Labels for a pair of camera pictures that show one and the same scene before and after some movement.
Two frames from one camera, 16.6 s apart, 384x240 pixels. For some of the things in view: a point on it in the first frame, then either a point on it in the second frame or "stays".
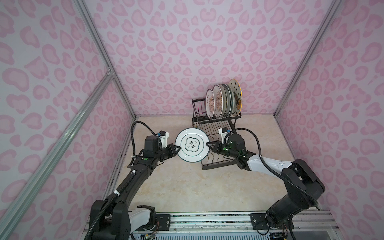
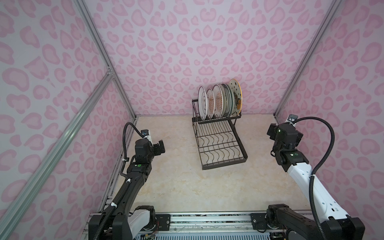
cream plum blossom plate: (225, 100) stays
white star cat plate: (238, 95) stays
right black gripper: (217, 146) to (272, 130)
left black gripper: (172, 152) to (157, 151)
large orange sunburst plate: (219, 100) stays
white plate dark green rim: (227, 100) stays
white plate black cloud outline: (192, 142) to (202, 102)
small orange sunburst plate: (210, 103) stays
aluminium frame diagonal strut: (17, 204) stays
